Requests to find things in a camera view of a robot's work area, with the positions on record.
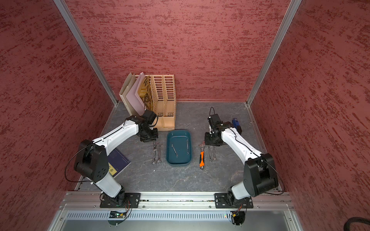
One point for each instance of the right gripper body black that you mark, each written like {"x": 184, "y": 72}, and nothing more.
{"x": 211, "y": 139}

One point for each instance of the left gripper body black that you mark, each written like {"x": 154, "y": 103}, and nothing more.
{"x": 149, "y": 134}

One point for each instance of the orange handled adjustable wrench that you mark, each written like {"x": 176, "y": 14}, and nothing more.
{"x": 201, "y": 158}

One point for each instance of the small silver combination wrench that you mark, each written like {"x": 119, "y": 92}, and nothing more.
{"x": 174, "y": 150}

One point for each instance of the silver end wrench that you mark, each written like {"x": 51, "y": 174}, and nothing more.
{"x": 154, "y": 153}
{"x": 159, "y": 161}

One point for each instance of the teal plastic storage tray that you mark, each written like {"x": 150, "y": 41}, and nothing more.
{"x": 179, "y": 139}

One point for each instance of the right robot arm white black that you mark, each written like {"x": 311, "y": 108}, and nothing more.
{"x": 259, "y": 175}

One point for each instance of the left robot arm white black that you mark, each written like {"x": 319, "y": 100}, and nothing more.
{"x": 91, "y": 161}

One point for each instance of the pink file folder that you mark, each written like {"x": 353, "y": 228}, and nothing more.
{"x": 137, "y": 101}

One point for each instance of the dark blue notebook yellow label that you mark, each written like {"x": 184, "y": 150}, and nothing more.
{"x": 117, "y": 162}

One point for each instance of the wooden desk file organizer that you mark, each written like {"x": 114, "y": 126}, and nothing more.
{"x": 164, "y": 100}

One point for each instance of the beige file folder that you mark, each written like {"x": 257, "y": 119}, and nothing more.
{"x": 126, "y": 94}

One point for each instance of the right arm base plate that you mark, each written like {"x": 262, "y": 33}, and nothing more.
{"x": 227, "y": 200}

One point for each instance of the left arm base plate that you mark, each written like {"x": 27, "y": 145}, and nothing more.
{"x": 123, "y": 200}

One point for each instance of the aluminium front rail frame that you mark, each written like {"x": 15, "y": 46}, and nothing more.
{"x": 176, "y": 211}

